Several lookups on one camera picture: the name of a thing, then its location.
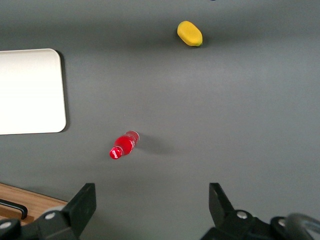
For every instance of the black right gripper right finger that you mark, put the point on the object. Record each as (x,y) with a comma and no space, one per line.
(221,210)

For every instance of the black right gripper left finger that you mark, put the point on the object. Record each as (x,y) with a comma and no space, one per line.
(81,210)

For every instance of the white rectangular tray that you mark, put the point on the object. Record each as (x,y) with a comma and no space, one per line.
(30,92)

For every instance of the wooden drawer cabinet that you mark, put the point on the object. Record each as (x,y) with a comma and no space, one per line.
(53,202)

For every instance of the wooden drawer front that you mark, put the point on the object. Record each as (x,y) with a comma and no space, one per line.
(15,197)

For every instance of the small red bottle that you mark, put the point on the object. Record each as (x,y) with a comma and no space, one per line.
(123,145)

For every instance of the yellow mango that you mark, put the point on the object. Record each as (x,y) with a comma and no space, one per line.
(190,33)

